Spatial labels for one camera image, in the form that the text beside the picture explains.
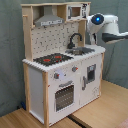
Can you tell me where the white microwave door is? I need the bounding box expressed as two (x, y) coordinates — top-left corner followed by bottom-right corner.
(67, 3), (89, 21)

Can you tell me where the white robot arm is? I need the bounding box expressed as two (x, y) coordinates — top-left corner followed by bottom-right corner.
(87, 13), (128, 45)

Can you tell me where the wooden toy kitchen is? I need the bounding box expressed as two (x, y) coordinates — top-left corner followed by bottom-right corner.
(22, 2), (105, 128)

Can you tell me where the right red stove knob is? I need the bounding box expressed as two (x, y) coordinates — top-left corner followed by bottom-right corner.
(72, 66), (78, 72)

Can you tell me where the red stove knob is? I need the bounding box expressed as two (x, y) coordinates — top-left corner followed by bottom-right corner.
(54, 73), (60, 79)
(72, 66), (78, 72)

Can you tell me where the left red stove knob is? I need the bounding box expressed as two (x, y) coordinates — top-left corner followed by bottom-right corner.
(54, 73), (60, 79)

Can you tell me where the black toy faucet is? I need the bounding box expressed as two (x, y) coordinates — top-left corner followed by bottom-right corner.
(67, 32), (83, 50)

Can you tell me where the grey toy sink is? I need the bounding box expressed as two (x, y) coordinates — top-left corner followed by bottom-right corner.
(65, 47), (95, 55)

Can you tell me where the grey ice dispenser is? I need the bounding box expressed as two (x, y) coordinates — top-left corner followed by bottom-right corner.
(87, 65), (96, 83)

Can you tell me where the white oven door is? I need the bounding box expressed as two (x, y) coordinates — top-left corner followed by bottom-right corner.
(48, 77), (79, 124)

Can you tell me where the white fridge door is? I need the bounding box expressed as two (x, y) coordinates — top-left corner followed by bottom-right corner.
(80, 55), (102, 106)

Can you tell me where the grey range hood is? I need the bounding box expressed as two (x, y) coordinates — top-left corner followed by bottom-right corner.
(35, 5), (64, 27)

